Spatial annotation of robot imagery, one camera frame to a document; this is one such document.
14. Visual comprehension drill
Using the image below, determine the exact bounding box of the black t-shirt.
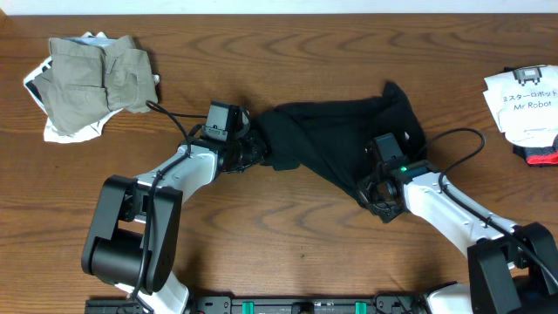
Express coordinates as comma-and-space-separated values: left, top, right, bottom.
252, 81, 426, 200

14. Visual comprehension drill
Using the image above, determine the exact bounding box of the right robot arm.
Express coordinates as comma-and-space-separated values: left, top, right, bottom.
357, 136, 557, 313

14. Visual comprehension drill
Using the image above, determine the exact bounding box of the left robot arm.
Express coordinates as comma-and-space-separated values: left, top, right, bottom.
81, 103, 266, 314

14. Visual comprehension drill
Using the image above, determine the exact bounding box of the khaki folded shirt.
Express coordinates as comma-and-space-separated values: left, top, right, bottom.
33, 35, 160, 137

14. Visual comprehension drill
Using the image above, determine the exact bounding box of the white printed garment under khaki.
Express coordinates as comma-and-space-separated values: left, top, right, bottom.
23, 31, 161, 145

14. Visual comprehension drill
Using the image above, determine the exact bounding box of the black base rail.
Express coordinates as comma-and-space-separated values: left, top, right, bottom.
84, 294, 430, 314

